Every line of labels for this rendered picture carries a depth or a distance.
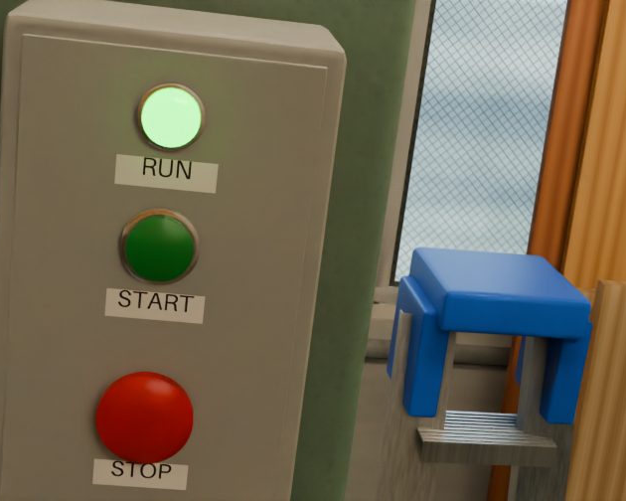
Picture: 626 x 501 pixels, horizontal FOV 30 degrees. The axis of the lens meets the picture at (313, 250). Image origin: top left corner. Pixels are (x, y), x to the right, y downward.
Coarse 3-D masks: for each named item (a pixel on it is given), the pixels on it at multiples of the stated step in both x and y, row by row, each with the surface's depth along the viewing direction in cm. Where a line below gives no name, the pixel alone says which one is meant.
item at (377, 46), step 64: (0, 0) 39; (128, 0) 39; (192, 0) 39; (256, 0) 39; (320, 0) 40; (384, 0) 40; (0, 64) 39; (384, 64) 40; (384, 128) 41; (384, 192) 42; (320, 320) 43; (320, 384) 44; (320, 448) 45
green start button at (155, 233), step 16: (160, 208) 35; (128, 224) 35; (144, 224) 34; (160, 224) 34; (176, 224) 35; (192, 224) 35; (128, 240) 35; (144, 240) 35; (160, 240) 35; (176, 240) 35; (192, 240) 35; (128, 256) 35; (144, 256) 35; (160, 256) 35; (176, 256) 35; (192, 256) 35; (144, 272) 35; (160, 272) 35; (176, 272) 35
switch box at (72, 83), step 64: (64, 0) 37; (64, 64) 33; (128, 64) 34; (192, 64) 34; (256, 64) 34; (320, 64) 34; (0, 128) 34; (64, 128) 34; (128, 128) 34; (256, 128) 34; (320, 128) 35; (0, 192) 35; (64, 192) 35; (128, 192) 35; (192, 192) 35; (256, 192) 35; (320, 192) 35; (0, 256) 35; (64, 256) 35; (256, 256) 36; (320, 256) 36; (0, 320) 36; (64, 320) 36; (128, 320) 36; (256, 320) 36; (0, 384) 36; (64, 384) 36; (192, 384) 37; (256, 384) 37; (0, 448) 37; (64, 448) 37; (192, 448) 37; (256, 448) 38
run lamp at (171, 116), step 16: (144, 96) 34; (160, 96) 33; (176, 96) 33; (192, 96) 34; (144, 112) 34; (160, 112) 33; (176, 112) 33; (192, 112) 34; (144, 128) 34; (160, 128) 34; (176, 128) 34; (192, 128) 34; (160, 144) 34; (176, 144) 34
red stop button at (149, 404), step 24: (120, 384) 36; (144, 384) 36; (168, 384) 36; (120, 408) 36; (144, 408) 36; (168, 408) 36; (192, 408) 36; (120, 432) 36; (144, 432) 36; (168, 432) 36; (120, 456) 36; (144, 456) 36; (168, 456) 37
